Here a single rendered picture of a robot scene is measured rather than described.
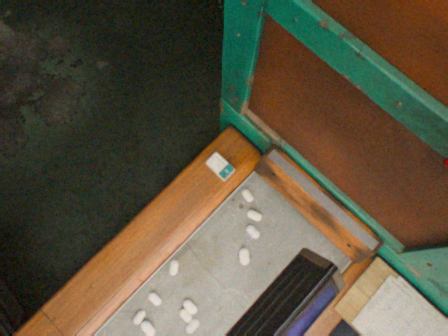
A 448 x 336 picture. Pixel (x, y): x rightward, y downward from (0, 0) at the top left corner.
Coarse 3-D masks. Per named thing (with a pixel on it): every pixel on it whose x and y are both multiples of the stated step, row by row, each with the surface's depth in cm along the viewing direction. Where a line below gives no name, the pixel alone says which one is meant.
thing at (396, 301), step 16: (384, 288) 87; (400, 288) 87; (368, 304) 86; (384, 304) 86; (400, 304) 86; (416, 304) 86; (368, 320) 85; (384, 320) 85; (400, 320) 85; (416, 320) 85; (432, 320) 85
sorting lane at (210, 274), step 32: (256, 192) 96; (224, 224) 94; (256, 224) 94; (288, 224) 94; (192, 256) 92; (224, 256) 92; (256, 256) 92; (288, 256) 92; (160, 288) 90; (192, 288) 90; (224, 288) 90; (256, 288) 90; (128, 320) 88; (160, 320) 88; (224, 320) 88
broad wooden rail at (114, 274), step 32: (256, 160) 97; (160, 192) 94; (192, 192) 93; (224, 192) 94; (128, 224) 91; (160, 224) 91; (192, 224) 92; (96, 256) 90; (128, 256) 89; (160, 256) 91; (64, 288) 88; (96, 288) 88; (128, 288) 89; (32, 320) 86; (64, 320) 86; (96, 320) 87
